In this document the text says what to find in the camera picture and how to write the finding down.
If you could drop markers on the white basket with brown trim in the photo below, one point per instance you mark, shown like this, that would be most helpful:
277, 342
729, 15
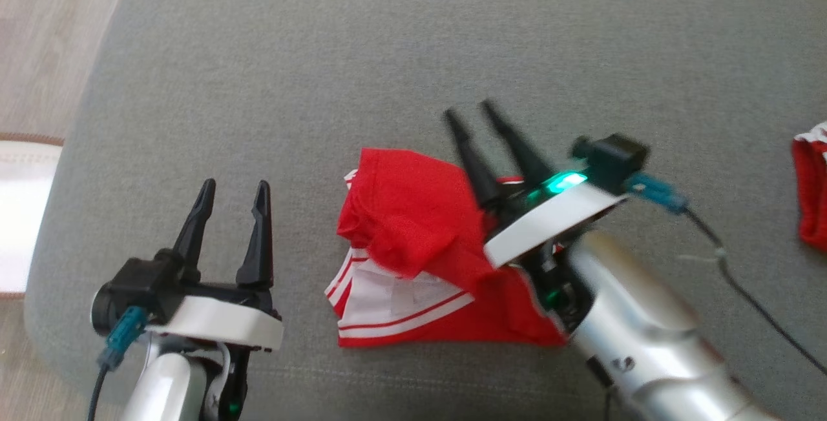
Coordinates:
22, 214

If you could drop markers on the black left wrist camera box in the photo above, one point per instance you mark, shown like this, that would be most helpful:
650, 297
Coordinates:
139, 285

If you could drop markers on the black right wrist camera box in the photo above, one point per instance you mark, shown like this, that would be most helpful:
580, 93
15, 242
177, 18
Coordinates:
614, 156

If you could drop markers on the red white striped jersey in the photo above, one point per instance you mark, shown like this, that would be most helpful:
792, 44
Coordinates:
413, 214

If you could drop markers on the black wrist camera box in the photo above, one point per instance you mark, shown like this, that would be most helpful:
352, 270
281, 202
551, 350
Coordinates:
614, 156
139, 285

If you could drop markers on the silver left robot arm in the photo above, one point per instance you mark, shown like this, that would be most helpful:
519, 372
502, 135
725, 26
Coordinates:
161, 389

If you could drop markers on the red shorts with print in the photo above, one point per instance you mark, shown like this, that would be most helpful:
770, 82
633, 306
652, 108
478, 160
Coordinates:
813, 195

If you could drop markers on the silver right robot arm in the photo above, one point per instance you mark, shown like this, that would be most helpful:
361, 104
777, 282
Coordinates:
646, 330

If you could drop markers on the grey sofa chaise cushion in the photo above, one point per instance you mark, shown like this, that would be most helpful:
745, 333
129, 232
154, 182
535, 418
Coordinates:
323, 53

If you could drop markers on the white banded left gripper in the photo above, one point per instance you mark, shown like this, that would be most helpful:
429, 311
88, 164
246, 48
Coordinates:
219, 321

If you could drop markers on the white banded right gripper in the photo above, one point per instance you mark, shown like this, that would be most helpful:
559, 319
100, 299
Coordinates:
555, 214

